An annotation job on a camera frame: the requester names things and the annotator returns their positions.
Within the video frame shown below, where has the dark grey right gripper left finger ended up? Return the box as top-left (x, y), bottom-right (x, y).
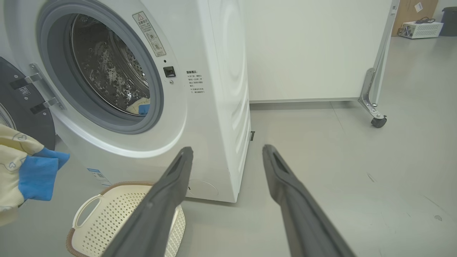
top-left (101, 146), bottom-right (194, 257)

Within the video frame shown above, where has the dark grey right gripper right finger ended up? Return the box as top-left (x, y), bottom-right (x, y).
top-left (262, 144), bottom-right (358, 257)

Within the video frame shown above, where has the blue cloth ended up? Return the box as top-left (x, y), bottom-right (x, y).
top-left (18, 148), bottom-right (70, 201)

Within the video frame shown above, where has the dark grey round washer door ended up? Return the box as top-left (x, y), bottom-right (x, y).
top-left (0, 56), bottom-right (57, 151)

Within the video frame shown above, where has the cream perforated basket brown rim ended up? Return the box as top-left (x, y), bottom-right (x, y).
top-left (66, 181), bottom-right (186, 257)

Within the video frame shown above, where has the white front-load washing machine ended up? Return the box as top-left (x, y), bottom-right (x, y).
top-left (0, 0), bottom-right (252, 203)

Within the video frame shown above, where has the blue energy label sticker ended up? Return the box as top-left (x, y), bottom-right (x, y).
top-left (86, 167), bottom-right (112, 187)

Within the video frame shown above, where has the metal partition leg with caster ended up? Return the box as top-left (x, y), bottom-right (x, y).
top-left (358, 0), bottom-right (401, 129)

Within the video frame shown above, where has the white partition panel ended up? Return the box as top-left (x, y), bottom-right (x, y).
top-left (243, 0), bottom-right (393, 104)

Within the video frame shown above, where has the white perforated electronic device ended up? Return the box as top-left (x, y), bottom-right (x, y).
top-left (398, 21), bottom-right (444, 39)

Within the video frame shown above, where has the brown cardboard box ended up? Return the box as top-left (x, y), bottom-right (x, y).
top-left (391, 0), bottom-right (439, 36)

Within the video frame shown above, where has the dark grey trash bin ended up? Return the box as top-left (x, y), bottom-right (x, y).
top-left (439, 6), bottom-right (457, 37)

